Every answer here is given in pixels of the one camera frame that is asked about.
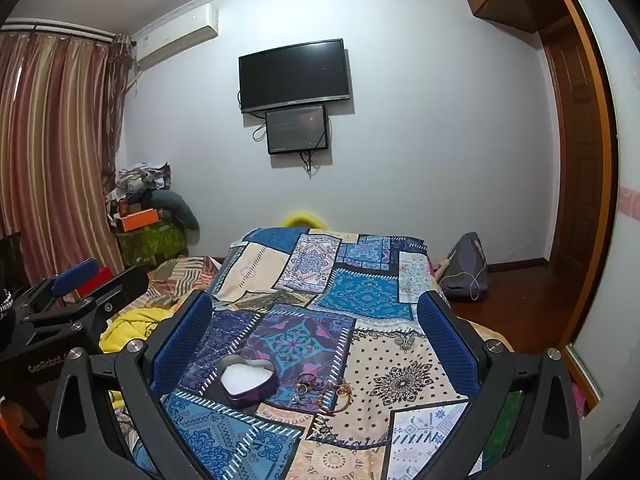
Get orange garment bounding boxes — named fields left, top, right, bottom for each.
left=0, top=399, right=51, bottom=463

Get brown wooden door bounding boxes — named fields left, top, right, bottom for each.
left=539, top=14, right=610, bottom=272

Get striped red curtain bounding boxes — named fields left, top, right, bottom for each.
left=0, top=25, right=126, bottom=283

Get small black wall monitor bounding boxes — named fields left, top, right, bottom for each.
left=265, top=105, right=330, bottom=155

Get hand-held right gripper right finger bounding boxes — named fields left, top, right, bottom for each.
left=416, top=289, right=585, bottom=480

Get white cable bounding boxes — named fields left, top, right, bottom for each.
left=446, top=249, right=490, bottom=302

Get black wall television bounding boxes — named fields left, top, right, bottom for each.
left=238, top=38, right=351, bottom=114

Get grey bag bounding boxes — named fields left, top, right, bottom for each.
left=438, top=232, right=492, bottom=302

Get yellow fleece blanket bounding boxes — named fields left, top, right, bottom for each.
left=99, top=305, right=172, bottom=406

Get red and gold bracelets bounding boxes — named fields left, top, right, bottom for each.
left=319, top=392, right=354, bottom=416

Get yellow inflatable ring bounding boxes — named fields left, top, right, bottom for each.
left=280, top=211, right=329, bottom=231

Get red box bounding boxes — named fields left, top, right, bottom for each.
left=74, top=266, right=114, bottom=302

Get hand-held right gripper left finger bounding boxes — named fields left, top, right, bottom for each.
left=45, top=290, right=214, bottom=480

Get blue patchwork blanket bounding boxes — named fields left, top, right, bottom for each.
left=115, top=227, right=503, bottom=480

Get pile of clothes and bags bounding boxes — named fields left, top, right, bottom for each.
left=104, top=162, right=174, bottom=213

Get purple heart-shaped tin box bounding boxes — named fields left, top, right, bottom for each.
left=216, top=355, right=279, bottom=409

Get brown floral curtain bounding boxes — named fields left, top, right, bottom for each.
left=102, top=33, right=139, bottom=233

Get orange box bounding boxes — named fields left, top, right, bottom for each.
left=119, top=208, right=163, bottom=234

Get striped bedsheet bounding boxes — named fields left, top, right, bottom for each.
left=129, top=255, right=227, bottom=312

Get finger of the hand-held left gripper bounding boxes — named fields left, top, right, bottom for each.
left=20, top=266, right=151, bottom=357
left=10, top=258, right=100, bottom=322

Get white air conditioner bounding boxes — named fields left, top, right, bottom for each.
left=135, top=3, right=220, bottom=71

